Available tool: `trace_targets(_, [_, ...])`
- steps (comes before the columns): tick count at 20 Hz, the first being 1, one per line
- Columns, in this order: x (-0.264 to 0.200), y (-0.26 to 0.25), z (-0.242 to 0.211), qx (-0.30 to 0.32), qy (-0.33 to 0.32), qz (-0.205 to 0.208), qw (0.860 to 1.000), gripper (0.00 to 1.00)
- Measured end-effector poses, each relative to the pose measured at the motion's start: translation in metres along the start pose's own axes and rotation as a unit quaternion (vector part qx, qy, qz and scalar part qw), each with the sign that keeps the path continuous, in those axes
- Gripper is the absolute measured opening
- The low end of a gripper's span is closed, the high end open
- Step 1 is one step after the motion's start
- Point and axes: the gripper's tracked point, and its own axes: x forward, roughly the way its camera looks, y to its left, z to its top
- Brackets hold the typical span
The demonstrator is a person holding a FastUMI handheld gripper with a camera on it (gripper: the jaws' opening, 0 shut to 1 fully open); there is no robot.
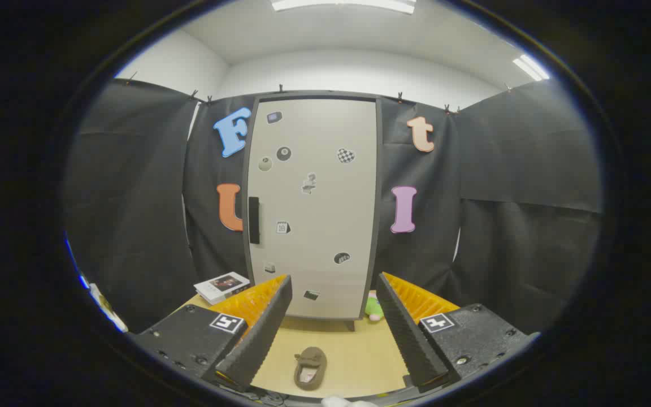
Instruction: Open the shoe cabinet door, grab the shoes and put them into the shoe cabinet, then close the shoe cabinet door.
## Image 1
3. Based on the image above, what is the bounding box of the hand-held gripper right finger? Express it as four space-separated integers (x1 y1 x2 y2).
375 272 541 393

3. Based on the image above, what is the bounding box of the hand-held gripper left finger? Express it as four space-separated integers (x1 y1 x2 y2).
133 275 293 393

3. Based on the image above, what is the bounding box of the brown fuzzy slipper shoe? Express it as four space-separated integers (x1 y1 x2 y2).
294 347 328 391

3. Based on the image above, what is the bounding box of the black door handle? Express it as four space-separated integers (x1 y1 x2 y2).
249 197 261 245

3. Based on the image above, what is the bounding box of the beige shoe cabinet door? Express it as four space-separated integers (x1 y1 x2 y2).
246 99 378 321

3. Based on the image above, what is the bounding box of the grey shoe cabinet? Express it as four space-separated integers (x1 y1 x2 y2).
242 90 384 332

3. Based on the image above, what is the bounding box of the green plush toy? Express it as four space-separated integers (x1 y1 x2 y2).
365 294 385 323

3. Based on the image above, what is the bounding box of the white book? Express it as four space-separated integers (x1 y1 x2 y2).
194 272 250 305

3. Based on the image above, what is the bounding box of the black backdrop cloth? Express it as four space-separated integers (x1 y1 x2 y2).
66 78 603 334

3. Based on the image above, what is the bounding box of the white printed packet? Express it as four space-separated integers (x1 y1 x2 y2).
88 283 128 333

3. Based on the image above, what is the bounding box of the small ceiling light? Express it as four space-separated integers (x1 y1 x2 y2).
513 54 550 81

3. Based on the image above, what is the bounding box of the long ceiling light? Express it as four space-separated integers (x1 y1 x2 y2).
272 0 416 14

